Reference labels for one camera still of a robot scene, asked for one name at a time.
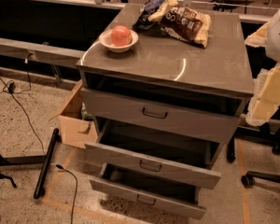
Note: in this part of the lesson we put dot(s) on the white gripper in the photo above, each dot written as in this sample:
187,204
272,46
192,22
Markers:
278,37

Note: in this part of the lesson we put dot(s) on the grey top drawer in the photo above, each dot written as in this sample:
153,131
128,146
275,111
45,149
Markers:
158,116

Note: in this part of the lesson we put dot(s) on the grey drawer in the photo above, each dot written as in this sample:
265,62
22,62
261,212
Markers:
160,154
158,116
151,191

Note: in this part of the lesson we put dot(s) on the grey metal drawer cabinet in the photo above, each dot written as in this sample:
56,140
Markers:
161,69

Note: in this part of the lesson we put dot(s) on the grey middle drawer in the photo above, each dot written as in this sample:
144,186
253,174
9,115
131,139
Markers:
160,154

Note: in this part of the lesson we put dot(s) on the grey bottom drawer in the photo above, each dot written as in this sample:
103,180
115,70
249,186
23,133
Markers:
151,191

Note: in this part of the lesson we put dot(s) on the black chair base with caster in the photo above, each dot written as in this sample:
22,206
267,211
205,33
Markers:
262,136

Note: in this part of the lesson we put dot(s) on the brown chip bag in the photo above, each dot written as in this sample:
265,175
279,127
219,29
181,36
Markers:
182,23

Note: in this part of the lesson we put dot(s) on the blue chip bag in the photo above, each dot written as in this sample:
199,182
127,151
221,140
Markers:
149,8

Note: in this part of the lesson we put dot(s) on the red apple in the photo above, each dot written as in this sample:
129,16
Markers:
121,36

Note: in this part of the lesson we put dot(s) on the white ceramic bowl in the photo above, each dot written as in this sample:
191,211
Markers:
105,40

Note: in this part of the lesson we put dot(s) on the cardboard box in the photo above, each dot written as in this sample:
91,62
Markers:
74,130

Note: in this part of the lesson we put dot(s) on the black stand base bar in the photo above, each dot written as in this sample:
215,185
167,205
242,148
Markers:
39,189

